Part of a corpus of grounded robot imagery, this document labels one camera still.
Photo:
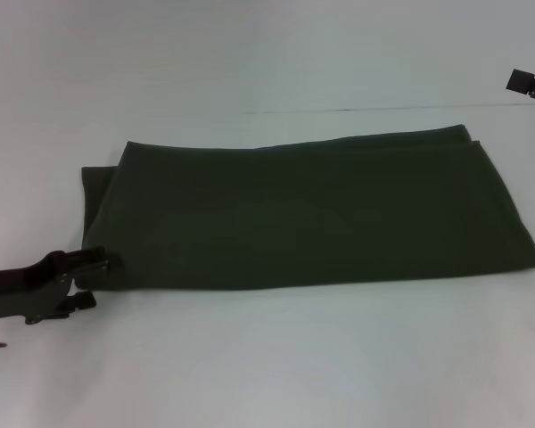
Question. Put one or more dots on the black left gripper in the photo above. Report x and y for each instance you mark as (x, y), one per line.
(27, 285)

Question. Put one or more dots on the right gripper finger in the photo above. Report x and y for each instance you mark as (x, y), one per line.
(528, 84)

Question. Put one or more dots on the dark green shirt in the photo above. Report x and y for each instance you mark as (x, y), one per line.
(294, 209)

